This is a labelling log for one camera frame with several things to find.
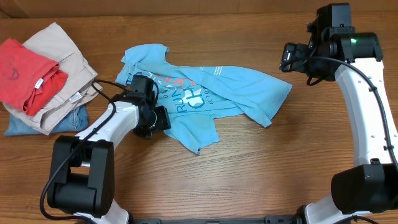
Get light blue printed t-shirt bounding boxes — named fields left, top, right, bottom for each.
left=116, top=44, right=292, bottom=154

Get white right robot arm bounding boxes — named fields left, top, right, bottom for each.
left=280, top=23, right=397, bottom=223

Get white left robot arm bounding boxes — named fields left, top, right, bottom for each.
left=40, top=91, right=170, bottom=223

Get blue folded jeans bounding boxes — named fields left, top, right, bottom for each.
left=4, top=106, right=89, bottom=136

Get beige folded trousers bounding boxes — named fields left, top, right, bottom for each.
left=4, top=22, right=102, bottom=135

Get red folded t-shirt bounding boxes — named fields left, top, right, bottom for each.
left=1, top=39, right=68, bottom=116

